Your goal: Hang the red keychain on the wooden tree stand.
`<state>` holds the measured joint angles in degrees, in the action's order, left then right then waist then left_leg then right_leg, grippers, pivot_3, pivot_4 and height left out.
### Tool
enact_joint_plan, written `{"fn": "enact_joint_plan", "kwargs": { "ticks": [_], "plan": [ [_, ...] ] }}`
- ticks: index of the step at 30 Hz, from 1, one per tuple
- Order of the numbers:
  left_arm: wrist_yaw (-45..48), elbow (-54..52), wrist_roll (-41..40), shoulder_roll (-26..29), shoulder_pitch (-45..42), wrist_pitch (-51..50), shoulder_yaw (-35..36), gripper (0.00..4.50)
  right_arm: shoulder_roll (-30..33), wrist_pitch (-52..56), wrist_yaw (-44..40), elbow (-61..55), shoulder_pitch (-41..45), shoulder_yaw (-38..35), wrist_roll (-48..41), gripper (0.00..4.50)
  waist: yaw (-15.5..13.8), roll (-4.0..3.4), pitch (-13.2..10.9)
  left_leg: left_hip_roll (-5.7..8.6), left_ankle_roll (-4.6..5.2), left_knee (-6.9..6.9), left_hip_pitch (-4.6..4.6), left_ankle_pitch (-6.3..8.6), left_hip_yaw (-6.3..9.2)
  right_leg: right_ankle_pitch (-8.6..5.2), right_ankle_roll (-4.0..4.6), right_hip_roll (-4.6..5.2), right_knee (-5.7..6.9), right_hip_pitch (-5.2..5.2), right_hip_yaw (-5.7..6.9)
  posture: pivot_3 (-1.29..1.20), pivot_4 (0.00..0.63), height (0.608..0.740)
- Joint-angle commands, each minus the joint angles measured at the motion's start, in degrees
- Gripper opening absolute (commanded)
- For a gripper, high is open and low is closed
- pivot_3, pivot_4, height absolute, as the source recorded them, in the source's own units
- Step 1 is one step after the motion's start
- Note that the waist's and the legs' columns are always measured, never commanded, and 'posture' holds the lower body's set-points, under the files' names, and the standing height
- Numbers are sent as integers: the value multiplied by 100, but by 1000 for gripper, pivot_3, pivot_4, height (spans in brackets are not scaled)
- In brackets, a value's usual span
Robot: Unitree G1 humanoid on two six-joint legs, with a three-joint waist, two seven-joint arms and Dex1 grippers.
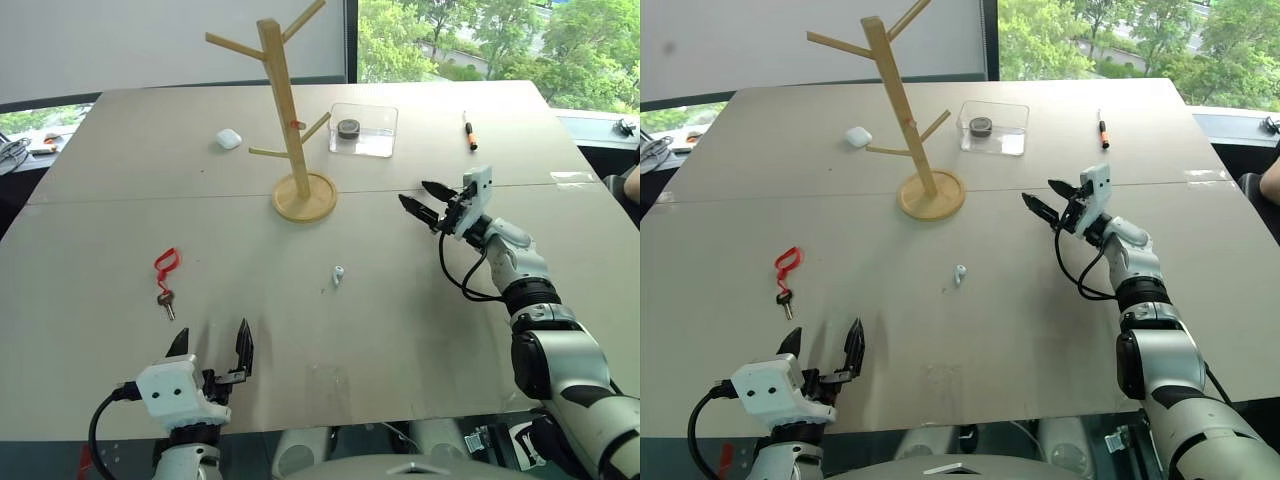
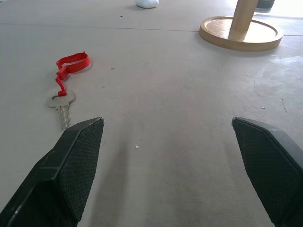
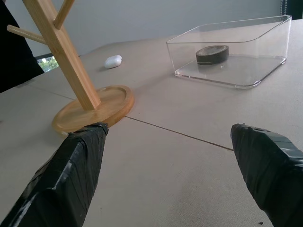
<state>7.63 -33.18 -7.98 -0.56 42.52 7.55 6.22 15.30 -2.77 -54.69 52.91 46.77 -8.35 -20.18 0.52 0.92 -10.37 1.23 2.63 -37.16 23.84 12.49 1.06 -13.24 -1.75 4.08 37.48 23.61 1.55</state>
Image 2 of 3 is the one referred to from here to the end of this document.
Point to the silver key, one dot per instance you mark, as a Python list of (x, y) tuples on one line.
[(61, 106)]

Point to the white object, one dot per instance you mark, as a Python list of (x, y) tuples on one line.
[(146, 3)]

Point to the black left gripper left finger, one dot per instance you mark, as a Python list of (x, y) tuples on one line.
[(68, 170)]

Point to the wooden hanger stand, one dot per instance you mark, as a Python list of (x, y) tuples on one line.
[(241, 30)]

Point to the dark object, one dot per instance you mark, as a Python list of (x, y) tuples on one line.
[(265, 3)]

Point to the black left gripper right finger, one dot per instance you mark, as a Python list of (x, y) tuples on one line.
[(267, 163)]

